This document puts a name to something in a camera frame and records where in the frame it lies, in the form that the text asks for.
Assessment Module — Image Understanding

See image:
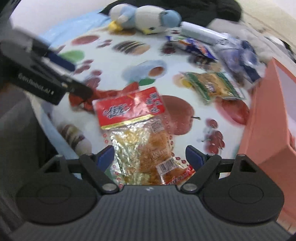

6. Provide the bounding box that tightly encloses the blue white plush bird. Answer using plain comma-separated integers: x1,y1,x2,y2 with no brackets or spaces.
108,4,182,35

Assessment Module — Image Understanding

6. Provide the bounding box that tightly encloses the grey quilt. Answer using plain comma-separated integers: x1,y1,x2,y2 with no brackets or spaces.
207,19,289,64

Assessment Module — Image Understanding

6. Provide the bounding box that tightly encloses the white cylindrical tube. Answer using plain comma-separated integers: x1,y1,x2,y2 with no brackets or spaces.
180,22,229,45

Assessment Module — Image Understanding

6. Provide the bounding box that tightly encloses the small red snack packet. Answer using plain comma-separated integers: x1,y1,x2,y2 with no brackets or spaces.
69,82,139,111

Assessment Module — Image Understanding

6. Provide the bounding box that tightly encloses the blue white snack bag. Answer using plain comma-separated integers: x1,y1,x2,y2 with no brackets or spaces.
166,35,217,60

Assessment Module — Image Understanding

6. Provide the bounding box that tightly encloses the pink cardboard box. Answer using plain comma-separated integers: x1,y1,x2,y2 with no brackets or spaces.
238,59,295,234

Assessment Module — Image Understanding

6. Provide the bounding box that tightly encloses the light blue star bedsheet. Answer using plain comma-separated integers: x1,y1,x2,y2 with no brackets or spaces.
39,10,110,48

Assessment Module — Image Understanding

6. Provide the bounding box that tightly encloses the red yellow peanut snack bag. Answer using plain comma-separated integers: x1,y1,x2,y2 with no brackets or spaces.
93,87,195,187

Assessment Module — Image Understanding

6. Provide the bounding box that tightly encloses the black jacket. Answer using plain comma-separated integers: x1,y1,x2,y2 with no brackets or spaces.
100,0,242,27

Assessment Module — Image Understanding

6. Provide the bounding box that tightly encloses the green clear snack bag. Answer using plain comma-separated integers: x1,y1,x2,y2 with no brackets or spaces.
183,72,245,102

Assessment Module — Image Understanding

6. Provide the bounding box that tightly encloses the clear blue plastic bag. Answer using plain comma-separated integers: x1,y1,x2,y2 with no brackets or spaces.
213,38,266,84

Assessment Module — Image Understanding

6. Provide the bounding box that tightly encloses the cream quilted headboard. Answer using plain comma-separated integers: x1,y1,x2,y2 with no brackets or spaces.
238,1,295,47

